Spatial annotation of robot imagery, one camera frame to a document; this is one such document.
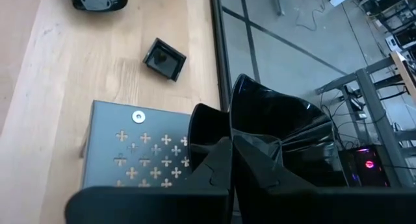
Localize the black table frame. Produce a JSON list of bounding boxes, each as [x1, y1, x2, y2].
[[209, 0, 232, 112]]

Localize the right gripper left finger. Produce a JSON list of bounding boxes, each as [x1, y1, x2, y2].
[[64, 136, 235, 224]]

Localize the grey desk leg frame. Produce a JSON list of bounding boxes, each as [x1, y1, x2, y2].
[[314, 55, 416, 188]]

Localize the shell-shaped black plate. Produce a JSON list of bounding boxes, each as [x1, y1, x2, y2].
[[229, 73, 347, 188]]

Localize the computer tower with red light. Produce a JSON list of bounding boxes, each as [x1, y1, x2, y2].
[[337, 145, 391, 188]]

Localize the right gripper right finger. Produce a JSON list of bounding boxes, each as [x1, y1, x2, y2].
[[233, 134, 416, 224]]

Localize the black cable bundle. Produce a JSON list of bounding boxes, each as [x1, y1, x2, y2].
[[320, 84, 370, 147]]

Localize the wooden desk top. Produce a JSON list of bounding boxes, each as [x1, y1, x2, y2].
[[389, 51, 416, 103]]

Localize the wooden desk grey legs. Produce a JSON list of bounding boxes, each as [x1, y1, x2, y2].
[[271, 0, 287, 16]]

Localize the black equipment rack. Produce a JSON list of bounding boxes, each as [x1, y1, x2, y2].
[[363, 0, 416, 53]]

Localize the small square black plate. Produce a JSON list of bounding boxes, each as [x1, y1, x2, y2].
[[142, 37, 187, 82]]

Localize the silver washer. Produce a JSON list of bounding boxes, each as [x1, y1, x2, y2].
[[131, 110, 146, 125]]

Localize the grey perforated metal shelf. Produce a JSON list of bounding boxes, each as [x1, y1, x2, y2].
[[79, 99, 196, 190]]

